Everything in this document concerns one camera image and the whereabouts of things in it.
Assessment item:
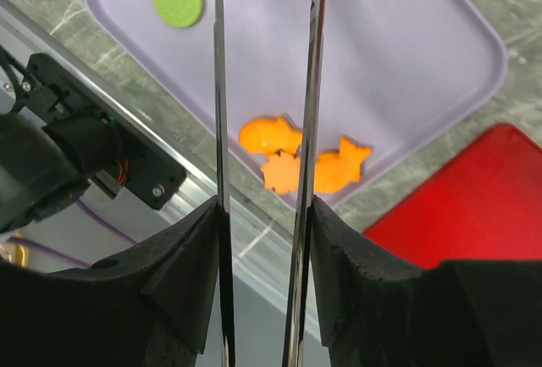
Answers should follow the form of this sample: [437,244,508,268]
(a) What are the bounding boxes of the metal tongs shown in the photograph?
[213,0,325,367]

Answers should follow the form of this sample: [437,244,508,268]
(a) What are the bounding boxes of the orange leaf cookie bottom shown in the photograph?
[261,151,301,195]

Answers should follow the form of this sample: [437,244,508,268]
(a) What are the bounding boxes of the red box lid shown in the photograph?
[363,123,541,269]

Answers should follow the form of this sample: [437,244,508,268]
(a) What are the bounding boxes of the orange fish cookie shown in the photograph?
[313,136,372,193]
[238,117,302,155]

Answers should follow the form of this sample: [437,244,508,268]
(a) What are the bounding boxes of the orange fish cookie bottom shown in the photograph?
[238,117,302,155]

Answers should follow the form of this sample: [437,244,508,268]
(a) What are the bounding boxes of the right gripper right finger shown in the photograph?
[311,198,541,366]

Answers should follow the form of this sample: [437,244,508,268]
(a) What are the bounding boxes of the orange fish cookie right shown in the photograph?
[313,136,372,193]

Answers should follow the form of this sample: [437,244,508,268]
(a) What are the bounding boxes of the lavender plastic tray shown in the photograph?
[86,0,507,206]

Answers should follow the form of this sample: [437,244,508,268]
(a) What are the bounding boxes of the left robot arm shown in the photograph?
[1,114,123,233]

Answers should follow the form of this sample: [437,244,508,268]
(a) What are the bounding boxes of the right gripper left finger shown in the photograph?
[1,197,219,366]

